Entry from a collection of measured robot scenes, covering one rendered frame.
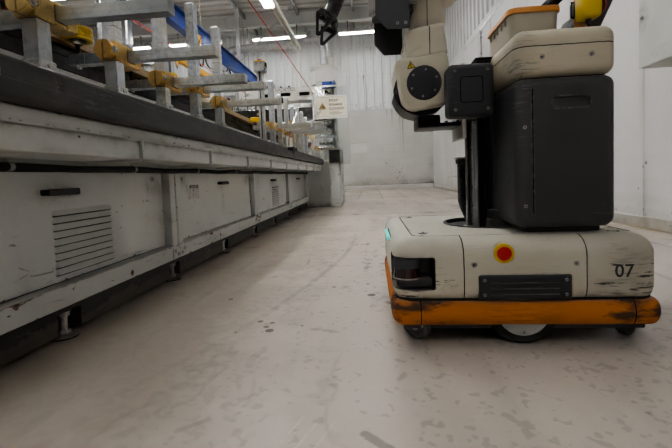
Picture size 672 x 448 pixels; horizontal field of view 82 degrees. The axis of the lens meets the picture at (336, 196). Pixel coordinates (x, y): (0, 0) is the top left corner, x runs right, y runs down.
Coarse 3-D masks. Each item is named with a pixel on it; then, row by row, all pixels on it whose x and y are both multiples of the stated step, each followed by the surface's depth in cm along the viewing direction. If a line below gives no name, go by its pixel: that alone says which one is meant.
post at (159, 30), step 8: (152, 24) 129; (160, 24) 128; (152, 32) 129; (160, 32) 128; (152, 40) 129; (160, 40) 129; (160, 64) 129; (168, 64) 132; (168, 72) 132; (160, 88) 130; (168, 88) 132; (160, 96) 130; (168, 96) 131
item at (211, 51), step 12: (156, 48) 108; (168, 48) 107; (180, 48) 107; (192, 48) 107; (204, 48) 106; (216, 48) 107; (72, 60) 110; (84, 60) 110; (96, 60) 109; (132, 60) 108; (144, 60) 109; (156, 60) 109; (168, 60) 110; (180, 60) 110
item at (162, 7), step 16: (128, 0) 82; (144, 0) 82; (160, 0) 81; (0, 16) 85; (64, 16) 83; (80, 16) 83; (96, 16) 83; (112, 16) 83; (128, 16) 83; (144, 16) 84; (160, 16) 84
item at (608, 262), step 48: (432, 240) 102; (480, 240) 100; (528, 240) 99; (576, 240) 98; (624, 240) 96; (432, 288) 102; (480, 288) 98; (528, 288) 97; (576, 288) 97; (624, 288) 96
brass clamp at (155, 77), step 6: (150, 72) 127; (156, 72) 127; (162, 72) 128; (150, 78) 127; (156, 78) 127; (162, 78) 127; (168, 78) 130; (156, 84) 127; (162, 84) 128; (168, 84) 130; (174, 90) 135; (180, 90) 138
